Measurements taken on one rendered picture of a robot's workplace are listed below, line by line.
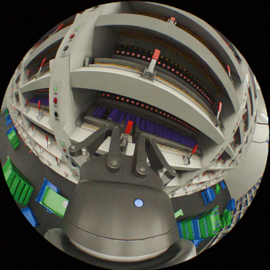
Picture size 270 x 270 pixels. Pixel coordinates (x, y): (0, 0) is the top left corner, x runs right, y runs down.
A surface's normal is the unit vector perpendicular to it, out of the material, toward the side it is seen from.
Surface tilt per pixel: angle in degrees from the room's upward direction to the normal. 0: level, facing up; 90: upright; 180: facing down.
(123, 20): 111
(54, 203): 19
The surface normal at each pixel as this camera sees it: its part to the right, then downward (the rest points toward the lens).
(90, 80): -0.15, 0.80
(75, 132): 0.28, -0.54
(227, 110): -0.95, -0.28
